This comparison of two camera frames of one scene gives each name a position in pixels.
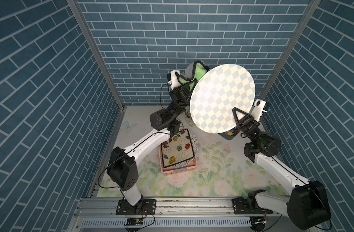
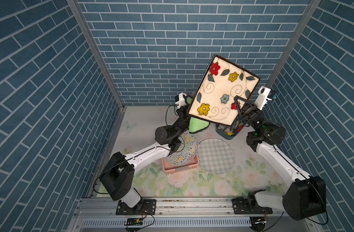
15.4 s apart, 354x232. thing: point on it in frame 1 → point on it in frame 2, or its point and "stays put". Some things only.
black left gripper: (180, 98) → (184, 118)
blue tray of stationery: (231, 133) stays put
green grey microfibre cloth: (193, 72) → (195, 124)
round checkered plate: (216, 92) → (216, 156)
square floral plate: (178, 149) → (213, 98)
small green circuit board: (134, 222) stays put
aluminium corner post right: (296, 36) stays put
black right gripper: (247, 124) → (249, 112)
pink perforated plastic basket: (188, 168) stays put
